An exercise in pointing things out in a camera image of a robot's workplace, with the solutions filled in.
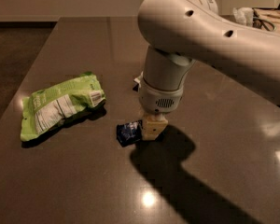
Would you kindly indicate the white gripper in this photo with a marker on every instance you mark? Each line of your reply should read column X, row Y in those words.
column 159, row 100

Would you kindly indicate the dark blue rxbar wrapper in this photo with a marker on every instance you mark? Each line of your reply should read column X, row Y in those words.
column 129, row 133

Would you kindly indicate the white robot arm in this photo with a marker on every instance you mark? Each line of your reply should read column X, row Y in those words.
column 182, row 32

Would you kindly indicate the green kettle chips bag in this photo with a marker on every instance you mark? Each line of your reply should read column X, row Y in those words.
column 138, row 79

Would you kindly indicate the green snack bag with label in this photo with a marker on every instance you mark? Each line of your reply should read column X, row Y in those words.
column 52, row 107

